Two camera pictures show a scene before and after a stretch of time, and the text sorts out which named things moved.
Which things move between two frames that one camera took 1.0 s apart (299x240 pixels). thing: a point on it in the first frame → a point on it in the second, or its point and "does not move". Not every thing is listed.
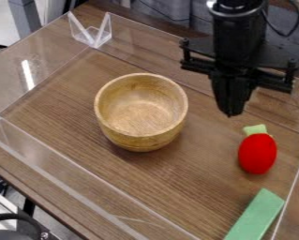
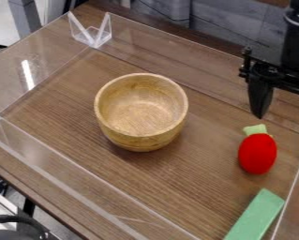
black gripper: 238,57 → 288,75
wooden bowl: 141,110 does not move
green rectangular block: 258,217 does not move
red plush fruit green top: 258,150 does not move
